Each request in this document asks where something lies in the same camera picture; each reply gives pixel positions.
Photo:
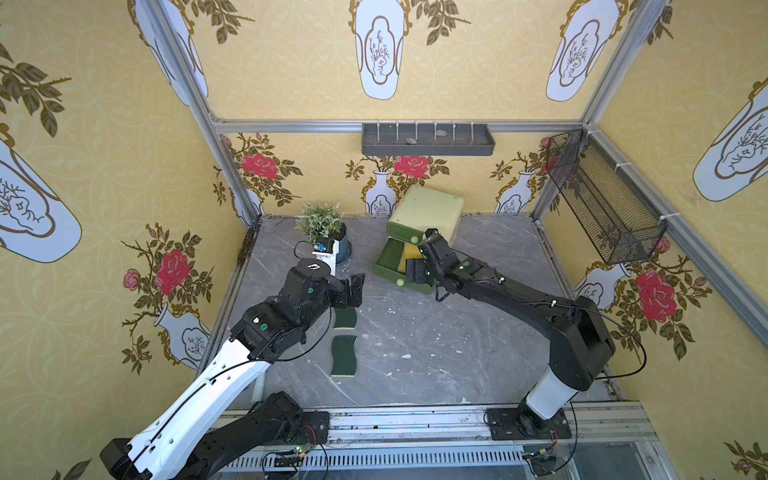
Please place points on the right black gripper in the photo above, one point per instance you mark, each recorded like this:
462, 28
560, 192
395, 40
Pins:
432, 255

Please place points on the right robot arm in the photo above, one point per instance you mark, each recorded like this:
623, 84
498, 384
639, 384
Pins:
580, 345

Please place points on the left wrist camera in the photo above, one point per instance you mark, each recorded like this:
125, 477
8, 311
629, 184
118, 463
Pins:
326, 250

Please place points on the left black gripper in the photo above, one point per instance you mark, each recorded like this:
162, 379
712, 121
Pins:
346, 290

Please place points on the potted green plant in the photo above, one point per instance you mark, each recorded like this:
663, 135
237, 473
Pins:
322, 221

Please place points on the black wire mesh basket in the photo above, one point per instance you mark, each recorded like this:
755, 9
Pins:
617, 217

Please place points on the yellow foam sponge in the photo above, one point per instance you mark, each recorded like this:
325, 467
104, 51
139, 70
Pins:
410, 251

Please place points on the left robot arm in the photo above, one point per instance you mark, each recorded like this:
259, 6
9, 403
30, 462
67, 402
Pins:
182, 442

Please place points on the green drawer cabinet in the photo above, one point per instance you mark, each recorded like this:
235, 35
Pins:
422, 204

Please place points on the grey wall shelf tray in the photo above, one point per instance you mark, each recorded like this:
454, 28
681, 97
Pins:
427, 139

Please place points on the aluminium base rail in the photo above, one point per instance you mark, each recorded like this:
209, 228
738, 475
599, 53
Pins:
590, 440

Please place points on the green scrub sponge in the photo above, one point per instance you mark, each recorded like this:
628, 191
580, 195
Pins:
345, 318
344, 356

